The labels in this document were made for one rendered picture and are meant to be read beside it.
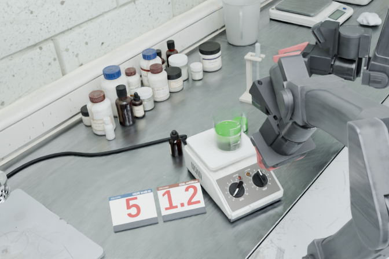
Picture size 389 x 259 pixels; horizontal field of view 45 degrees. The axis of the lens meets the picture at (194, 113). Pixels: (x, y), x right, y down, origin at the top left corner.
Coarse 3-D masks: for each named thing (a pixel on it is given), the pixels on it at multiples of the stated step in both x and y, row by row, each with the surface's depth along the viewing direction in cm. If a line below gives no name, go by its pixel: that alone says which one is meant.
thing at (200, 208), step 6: (162, 210) 96; (174, 210) 97; (180, 210) 97; (186, 210) 97; (192, 210) 97; (198, 210) 96; (204, 210) 96; (162, 216) 96; (168, 216) 96; (174, 216) 96; (180, 216) 95; (186, 216) 96
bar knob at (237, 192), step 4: (232, 184) 94; (236, 184) 94; (240, 184) 93; (232, 188) 94; (236, 188) 92; (240, 188) 94; (232, 192) 93; (236, 192) 92; (240, 192) 94; (236, 196) 93; (240, 196) 93
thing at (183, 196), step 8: (192, 184) 98; (160, 192) 97; (168, 192) 98; (176, 192) 98; (184, 192) 98; (192, 192) 98; (160, 200) 97; (168, 200) 97; (176, 200) 97; (184, 200) 97; (192, 200) 97; (200, 200) 98; (168, 208) 97; (176, 208) 97
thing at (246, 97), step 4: (248, 56) 124; (260, 56) 124; (264, 56) 124; (248, 60) 125; (256, 60) 123; (260, 60) 123; (248, 64) 126; (248, 68) 127; (248, 72) 127; (248, 76) 128; (248, 80) 129; (248, 84) 130; (248, 88) 130; (244, 92) 132; (248, 92) 131; (244, 96) 130; (248, 96) 130; (240, 100) 130; (244, 100) 129; (248, 100) 128
